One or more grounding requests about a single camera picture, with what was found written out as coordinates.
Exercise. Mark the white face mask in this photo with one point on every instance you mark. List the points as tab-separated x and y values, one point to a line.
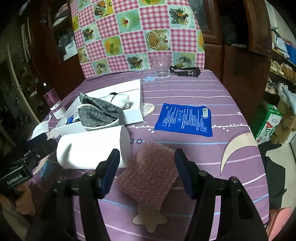
41	128

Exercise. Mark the pink checkered patchwork cushion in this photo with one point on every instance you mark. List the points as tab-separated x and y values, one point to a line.
119	36

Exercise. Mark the white shallow box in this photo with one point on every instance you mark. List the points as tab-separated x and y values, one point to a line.
131	115

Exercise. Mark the white plush toy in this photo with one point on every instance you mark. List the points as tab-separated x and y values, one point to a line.
118	99

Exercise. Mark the black strap buckle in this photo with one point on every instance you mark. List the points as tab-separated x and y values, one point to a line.
185	72

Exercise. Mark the blue foil packet back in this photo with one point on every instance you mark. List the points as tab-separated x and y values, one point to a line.
194	120

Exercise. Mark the person left hand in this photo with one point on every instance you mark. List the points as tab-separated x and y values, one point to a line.
24	204

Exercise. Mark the clear drinking glass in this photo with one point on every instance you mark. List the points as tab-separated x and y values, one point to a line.
160	63

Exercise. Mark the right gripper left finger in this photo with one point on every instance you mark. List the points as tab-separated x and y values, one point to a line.
95	185

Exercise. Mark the purple spray bottle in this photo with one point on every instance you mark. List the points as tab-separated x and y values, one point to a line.
53	101

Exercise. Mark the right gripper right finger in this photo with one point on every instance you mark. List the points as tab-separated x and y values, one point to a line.
199	187

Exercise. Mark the blue eye mask packet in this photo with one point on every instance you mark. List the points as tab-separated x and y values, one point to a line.
72	119

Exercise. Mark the grey plaid slipper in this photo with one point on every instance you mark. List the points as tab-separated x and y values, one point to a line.
96	114

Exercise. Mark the dark wooden cabinet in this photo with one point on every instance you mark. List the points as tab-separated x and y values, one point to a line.
237	43

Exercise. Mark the green cardboard box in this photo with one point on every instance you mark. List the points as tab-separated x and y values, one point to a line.
266	118

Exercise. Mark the pink glitter sponge cloth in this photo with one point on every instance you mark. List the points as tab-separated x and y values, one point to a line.
150	175

